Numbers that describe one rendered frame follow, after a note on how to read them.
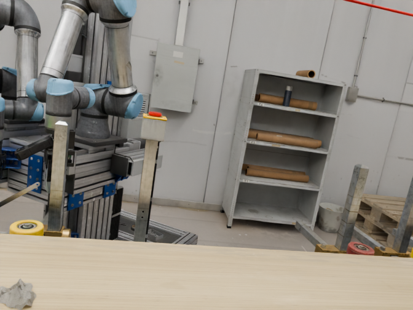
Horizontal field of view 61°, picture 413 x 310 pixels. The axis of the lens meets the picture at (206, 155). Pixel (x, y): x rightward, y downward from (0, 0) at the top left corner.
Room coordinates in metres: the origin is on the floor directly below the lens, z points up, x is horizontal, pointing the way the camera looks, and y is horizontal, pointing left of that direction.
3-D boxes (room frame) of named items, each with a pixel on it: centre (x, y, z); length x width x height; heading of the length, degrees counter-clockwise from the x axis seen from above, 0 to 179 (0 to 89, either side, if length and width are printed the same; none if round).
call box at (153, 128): (1.05, 0.17, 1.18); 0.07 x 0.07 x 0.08; 13
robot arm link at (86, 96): (1.18, 0.47, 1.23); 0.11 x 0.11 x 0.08; 78
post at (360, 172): (1.21, -0.55, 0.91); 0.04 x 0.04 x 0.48; 13
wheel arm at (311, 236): (1.25, -0.50, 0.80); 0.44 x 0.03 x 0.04; 13
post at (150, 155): (1.05, 0.17, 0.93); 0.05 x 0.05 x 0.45; 13
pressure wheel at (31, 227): (0.84, 0.43, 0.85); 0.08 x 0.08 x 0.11
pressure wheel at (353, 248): (1.06, -0.54, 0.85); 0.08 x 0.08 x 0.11
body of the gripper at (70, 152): (1.08, 0.47, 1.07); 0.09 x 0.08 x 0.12; 123
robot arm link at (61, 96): (1.08, 0.48, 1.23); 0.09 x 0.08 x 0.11; 168
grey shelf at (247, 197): (3.52, -0.73, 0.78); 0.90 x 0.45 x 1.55; 99
